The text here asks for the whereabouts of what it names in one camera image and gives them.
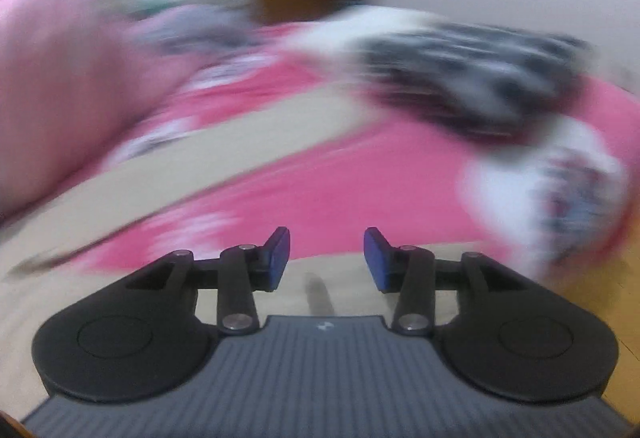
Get plaid garment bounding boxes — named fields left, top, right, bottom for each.
left=350, top=16, right=596, bottom=144

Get pink quilt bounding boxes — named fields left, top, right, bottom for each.
left=0, top=0, right=261, bottom=219

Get pink floral blanket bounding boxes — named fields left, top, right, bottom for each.
left=75, top=23, right=640, bottom=279

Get white folded cloth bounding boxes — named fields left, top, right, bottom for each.
left=300, top=6, right=451, bottom=64

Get beige pants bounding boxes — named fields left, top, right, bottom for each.
left=0, top=93, right=506, bottom=419

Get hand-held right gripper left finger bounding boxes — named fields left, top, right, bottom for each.
left=125, top=227, right=292, bottom=335

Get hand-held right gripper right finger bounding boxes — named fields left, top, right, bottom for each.
left=363, top=227, right=531, bottom=336

